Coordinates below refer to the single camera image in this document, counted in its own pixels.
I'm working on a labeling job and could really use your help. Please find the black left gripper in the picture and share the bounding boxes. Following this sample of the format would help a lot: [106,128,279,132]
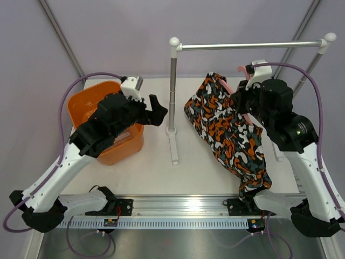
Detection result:
[111,92,167,139]

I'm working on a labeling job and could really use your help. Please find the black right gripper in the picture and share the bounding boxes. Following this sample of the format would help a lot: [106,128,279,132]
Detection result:
[231,78,274,130]

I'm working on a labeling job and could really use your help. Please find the pink clothes hanger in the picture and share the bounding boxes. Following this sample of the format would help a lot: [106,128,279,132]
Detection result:
[219,65,253,126]

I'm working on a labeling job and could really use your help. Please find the camouflage patterned shorts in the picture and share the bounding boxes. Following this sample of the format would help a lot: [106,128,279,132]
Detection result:
[184,72,272,200]

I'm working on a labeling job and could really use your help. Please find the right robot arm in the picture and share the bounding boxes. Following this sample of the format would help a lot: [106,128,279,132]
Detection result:
[231,79,344,237]

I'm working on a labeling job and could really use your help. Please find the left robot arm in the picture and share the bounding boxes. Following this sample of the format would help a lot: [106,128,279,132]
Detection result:
[10,92,168,233]

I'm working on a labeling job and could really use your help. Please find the white and silver clothes rack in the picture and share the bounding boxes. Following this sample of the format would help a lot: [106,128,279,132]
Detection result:
[165,32,336,165]

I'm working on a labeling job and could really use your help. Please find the orange plastic basket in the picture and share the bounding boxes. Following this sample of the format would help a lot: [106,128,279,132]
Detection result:
[67,80,144,166]

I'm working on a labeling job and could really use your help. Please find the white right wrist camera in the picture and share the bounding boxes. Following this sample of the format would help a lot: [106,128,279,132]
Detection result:
[245,59,272,90]

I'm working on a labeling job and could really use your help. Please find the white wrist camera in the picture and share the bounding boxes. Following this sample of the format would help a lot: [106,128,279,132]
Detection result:
[120,76,143,102]
[245,59,272,90]

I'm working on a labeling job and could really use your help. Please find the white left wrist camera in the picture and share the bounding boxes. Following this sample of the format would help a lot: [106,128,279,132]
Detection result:
[120,76,143,102]

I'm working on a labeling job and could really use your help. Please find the aluminium mounting rail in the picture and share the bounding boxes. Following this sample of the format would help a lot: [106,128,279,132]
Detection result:
[36,194,328,219]

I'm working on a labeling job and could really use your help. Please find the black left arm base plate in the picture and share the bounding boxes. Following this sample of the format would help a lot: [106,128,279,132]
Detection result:
[101,198,134,216]

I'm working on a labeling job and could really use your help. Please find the white slotted cable duct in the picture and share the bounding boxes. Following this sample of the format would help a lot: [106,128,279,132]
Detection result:
[58,217,249,229]

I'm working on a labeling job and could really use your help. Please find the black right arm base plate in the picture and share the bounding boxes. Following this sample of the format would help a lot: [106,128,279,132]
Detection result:
[222,198,270,216]

